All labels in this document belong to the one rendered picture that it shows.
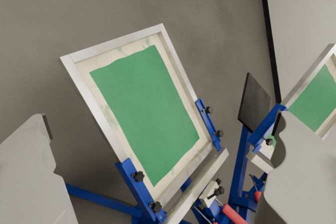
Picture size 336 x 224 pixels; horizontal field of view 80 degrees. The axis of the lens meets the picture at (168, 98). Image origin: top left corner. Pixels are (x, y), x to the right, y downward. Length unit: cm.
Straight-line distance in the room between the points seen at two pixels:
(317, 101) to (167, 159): 112
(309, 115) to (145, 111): 116
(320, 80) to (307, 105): 18
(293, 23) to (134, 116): 437
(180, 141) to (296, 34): 406
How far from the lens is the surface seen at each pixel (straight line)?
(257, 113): 189
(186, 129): 118
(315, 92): 166
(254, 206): 158
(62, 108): 185
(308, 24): 487
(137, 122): 98
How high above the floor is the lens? 180
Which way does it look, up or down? 50 degrees down
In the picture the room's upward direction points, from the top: 77 degrees clockwise
